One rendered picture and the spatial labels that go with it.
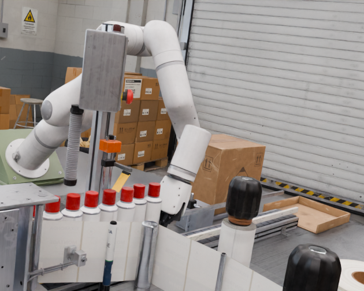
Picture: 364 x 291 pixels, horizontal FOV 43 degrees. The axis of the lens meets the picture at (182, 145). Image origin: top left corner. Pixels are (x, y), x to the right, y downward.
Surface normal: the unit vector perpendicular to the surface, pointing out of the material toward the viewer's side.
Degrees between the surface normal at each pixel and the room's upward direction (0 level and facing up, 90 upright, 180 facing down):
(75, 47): 90
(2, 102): 90
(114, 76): 90
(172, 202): 69
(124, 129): 87
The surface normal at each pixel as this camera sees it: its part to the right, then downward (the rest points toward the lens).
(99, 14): -0.54, 0.08
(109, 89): 0.19, 0.21
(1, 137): 0.64, -0.51
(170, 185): -0.57, -0.33
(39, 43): 0.83, 0.22
